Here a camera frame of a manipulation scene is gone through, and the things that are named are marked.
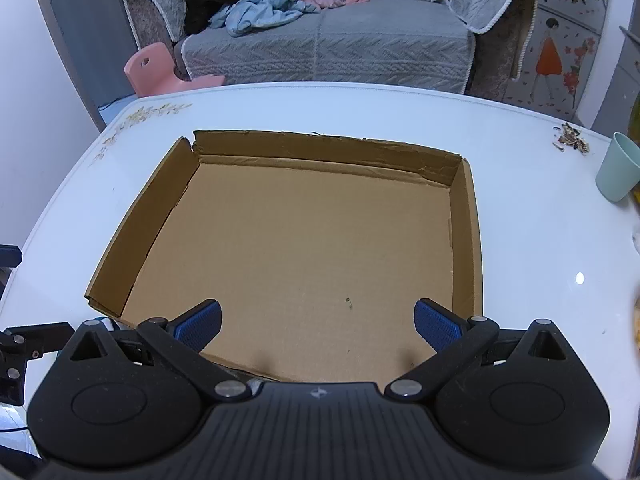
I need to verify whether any grey quilted sofa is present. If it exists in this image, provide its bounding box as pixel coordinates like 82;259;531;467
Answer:
123;0;538;101

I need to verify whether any pile of seed shells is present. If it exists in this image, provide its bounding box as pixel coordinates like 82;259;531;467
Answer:
552;122;591;155

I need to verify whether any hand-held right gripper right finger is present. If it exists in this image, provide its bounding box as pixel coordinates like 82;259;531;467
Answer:
382;298;581;403

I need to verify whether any wall poster with figure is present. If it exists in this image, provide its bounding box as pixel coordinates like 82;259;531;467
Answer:
505;0;613;126

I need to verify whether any mint green cup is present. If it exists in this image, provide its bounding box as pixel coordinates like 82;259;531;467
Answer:
595;132;640;203

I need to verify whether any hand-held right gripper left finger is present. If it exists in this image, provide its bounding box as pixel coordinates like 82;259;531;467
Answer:
57;299;253;403

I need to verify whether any shallow cardboard box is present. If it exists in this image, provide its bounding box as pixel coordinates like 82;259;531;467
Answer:
83;130;484;383

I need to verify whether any pink plastic chair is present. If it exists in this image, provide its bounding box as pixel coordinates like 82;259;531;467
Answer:
124;42;227;98

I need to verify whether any grey door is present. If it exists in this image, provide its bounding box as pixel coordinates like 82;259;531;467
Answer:
27;0;146;131

